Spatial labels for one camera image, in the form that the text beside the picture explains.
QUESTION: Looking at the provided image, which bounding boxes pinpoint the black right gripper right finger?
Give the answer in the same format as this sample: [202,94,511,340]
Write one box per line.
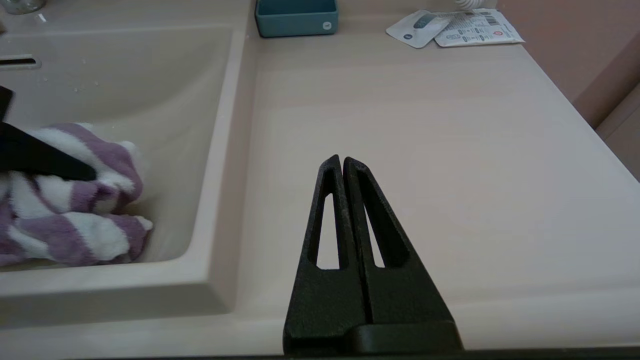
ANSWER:
[343,156,458,325]

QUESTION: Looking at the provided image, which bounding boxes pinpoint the purple white striped towel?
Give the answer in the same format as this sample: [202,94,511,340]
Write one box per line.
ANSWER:
[0,122,153,267]

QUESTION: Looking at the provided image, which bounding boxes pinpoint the white coiled hose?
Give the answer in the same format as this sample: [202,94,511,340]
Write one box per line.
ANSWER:
[452,0,497,12]

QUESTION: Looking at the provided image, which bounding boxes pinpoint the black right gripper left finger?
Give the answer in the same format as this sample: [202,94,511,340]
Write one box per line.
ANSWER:
[283,154,372,355]

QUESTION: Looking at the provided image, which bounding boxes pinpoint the beige sink basin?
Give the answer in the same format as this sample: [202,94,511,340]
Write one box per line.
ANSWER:
[0,0,261,326]

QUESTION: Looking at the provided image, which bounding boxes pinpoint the blue soap dish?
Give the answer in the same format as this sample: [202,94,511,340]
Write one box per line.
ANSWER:
[254,0,339,39]

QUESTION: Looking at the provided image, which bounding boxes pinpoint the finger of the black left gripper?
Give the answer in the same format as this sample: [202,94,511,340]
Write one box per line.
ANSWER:
[0,85,14,123]
[0,122,97,182]

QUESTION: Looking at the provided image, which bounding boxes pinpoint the white sachet grey picture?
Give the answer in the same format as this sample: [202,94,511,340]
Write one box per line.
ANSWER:
[385,10,453,50]

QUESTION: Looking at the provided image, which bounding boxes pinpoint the chrome faucet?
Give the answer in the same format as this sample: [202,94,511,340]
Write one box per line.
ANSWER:
[0,0,47,16]

